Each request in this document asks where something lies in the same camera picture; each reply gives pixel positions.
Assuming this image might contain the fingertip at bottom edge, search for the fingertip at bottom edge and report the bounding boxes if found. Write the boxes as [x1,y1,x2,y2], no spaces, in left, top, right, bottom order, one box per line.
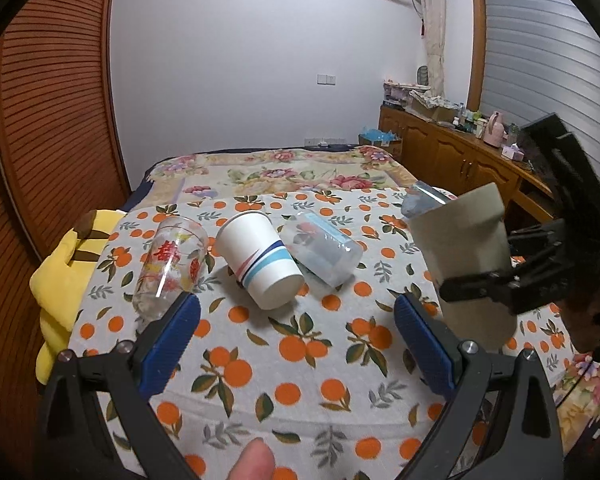
[227,438,276,480]

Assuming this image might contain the floral bed quilt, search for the floral bed quilt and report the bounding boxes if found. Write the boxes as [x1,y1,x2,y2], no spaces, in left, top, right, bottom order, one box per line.
[123,145,416,211]

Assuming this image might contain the orange print table cloth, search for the orange print table cloth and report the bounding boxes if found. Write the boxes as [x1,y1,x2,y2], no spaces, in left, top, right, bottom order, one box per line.
[66,186,581,480]

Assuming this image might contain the wooden sideboard cabinet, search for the wooden sideboard cabinet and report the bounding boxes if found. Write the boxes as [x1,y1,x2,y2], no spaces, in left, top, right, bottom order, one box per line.
[378,105,557,230]

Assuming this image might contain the wooden louvred wardrobe door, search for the wooden louvred wardrobe door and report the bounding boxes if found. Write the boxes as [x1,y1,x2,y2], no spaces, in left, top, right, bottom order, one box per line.
[0,0,131,478]

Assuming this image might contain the beige steel tumbler cup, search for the beige steel tumbler cup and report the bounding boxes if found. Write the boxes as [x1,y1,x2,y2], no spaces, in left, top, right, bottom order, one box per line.
[405,183,517,352]

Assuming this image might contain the clear plastic cup, lying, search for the clear plastic cup, lying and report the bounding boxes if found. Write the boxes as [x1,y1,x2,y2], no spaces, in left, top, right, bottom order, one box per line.
[280,211,363,287]

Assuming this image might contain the grey translucent cup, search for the grey translucent cup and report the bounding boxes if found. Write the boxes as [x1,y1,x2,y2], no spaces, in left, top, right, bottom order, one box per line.
[401,181,456,219]

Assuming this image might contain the grey window blind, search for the grey window blind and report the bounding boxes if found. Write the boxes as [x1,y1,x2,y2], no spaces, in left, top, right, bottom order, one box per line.
[480,0,600,178]

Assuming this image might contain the blue bag by bed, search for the blue bag by bed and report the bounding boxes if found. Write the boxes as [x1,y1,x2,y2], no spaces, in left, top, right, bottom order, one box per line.
[358,128,402,151]

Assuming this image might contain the white wall switch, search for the white wall switch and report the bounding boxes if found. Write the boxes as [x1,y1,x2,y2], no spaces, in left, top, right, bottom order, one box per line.
[316,74,336,86]

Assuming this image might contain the yellow plush toy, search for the yellow plush toy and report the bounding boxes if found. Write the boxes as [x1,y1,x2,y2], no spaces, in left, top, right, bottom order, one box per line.
[30,209,124,385]

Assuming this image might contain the clear glass, red print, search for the clear glass, red print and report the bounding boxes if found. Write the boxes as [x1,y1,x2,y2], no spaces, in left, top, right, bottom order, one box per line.
[132,216,209,322]

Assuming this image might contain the pink kettle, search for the pink kettle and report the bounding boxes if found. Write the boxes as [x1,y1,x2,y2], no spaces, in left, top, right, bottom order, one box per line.
[482,112,506,148]

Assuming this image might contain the white paper cup, blue stripes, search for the white paper cup, blue stripes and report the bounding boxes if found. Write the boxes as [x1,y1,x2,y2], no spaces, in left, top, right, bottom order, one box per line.
[214,211,304,310]

